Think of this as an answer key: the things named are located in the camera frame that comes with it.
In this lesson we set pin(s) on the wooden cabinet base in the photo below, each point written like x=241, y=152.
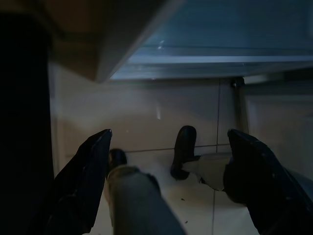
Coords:
x=73, y=36

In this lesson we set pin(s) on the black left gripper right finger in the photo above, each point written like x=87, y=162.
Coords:
x=269, y=191

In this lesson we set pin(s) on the robot right leg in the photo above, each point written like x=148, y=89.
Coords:
x=183, y=147

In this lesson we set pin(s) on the robot leg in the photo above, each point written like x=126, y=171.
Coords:
x=183, y=147
x=137, y=195

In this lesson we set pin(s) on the robot left leg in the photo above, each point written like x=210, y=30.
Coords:
x=137, y=195

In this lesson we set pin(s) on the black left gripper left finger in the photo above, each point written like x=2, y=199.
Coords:
x=75, y=191

